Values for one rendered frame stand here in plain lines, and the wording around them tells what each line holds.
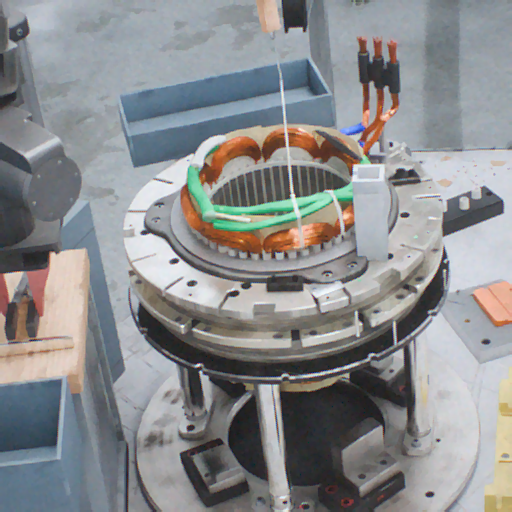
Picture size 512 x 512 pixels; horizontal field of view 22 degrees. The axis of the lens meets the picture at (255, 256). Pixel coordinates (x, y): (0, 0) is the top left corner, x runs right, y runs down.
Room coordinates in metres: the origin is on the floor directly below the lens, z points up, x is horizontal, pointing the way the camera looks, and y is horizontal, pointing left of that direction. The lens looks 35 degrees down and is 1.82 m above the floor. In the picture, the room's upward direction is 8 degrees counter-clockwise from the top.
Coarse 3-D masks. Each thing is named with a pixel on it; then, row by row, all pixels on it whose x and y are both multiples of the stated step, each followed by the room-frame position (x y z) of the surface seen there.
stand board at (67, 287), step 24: (72, 264) 1.09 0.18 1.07; (48, 288) 1.05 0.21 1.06; (72, 288) 1.05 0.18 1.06; (0, 312) 1.03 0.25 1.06; (24, 312) 1.02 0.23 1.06; (48, 312) 1.02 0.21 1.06; (72, 312) 1.01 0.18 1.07; (0, 336) 0.99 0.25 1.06; (24, 336) 0.98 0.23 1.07; (48, 336) 0.98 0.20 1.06; (0, 360) 0.95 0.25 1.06; (24, 360) 0.95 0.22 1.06; (48, 360) 0.94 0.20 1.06; (72, 360) 0.94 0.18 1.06; (72, 384) 0.92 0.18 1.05
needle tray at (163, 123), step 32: (288, 64) 1.47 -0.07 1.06; (128, 96) 1.44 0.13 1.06; (160, 96) 1.45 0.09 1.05; (192, 96) 1.45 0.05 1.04; (224, 96) 1.46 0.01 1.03; (256, 96) 1.46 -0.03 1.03; (288, 96) 1.45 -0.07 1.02; (320, 96) 1.37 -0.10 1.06; (128, 128) 1.43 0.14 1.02; (160, 128) 1.34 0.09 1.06; (192, 128) 1.35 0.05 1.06; (224, 128) 1.35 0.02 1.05; (160, 160) 1.34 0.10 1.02
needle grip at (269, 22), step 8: (264, 0) 1.09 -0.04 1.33; (272, 0) 1.09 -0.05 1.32; (264, 8) 1.08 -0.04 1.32; (272, 8) 1.09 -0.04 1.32; (264, 16) 1.08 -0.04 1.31; (272, 16) 1.08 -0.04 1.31; (264, 24) 1.08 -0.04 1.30; (272, 24) 1.08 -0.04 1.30; (280, 24) 1.09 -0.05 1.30; (264, 32) 1.08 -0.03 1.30
